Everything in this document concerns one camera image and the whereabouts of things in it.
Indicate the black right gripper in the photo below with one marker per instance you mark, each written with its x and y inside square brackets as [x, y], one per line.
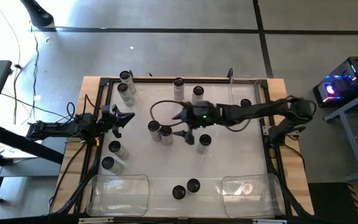
[202, 113]

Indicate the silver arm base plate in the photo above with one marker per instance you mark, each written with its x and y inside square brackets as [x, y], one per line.
[265, 129]

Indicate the black metal table frame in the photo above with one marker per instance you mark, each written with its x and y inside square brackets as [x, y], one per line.
[154, 80]

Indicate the yellow tape tag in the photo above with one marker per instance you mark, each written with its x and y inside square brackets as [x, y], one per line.
[97, 142]

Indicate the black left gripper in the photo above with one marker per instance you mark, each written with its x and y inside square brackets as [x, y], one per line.
[109, 119]

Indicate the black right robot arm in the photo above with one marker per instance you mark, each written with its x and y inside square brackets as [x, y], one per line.
[259, 110]

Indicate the Celsius Arctic Vibe can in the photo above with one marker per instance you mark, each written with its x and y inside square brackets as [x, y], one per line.
[122, 88]
[107, 162]
[178, 81]
[193, 185]

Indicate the Celsius Tropical Vibe can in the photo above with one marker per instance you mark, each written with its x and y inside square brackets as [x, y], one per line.
[124, 75]
[198, 90]
[178, 192]
[204, 140]

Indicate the grey metal stand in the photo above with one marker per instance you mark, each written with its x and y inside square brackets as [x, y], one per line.
[351, 140]

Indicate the Celsius Peach Vibe can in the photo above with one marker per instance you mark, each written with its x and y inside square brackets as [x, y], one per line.
[166, 130]
[153, 125]
[114, 146]
[245, 102]

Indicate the black curved stand foot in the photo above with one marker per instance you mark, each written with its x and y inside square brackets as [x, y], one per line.
[37, 14]

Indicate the black frame clamp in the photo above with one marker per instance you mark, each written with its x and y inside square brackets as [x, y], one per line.
[131, 72]
[230, 73]

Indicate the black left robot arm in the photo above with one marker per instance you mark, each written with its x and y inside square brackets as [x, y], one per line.
[57, 129]

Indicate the black yellow hazard mat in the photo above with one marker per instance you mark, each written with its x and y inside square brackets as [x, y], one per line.
[328, 202]

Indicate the clear plastic bin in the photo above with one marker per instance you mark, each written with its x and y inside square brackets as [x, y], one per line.
[259, 202]
[117, 196]
[244, 87]

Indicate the white paper sheet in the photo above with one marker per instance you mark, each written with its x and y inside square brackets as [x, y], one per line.
[14, 151]

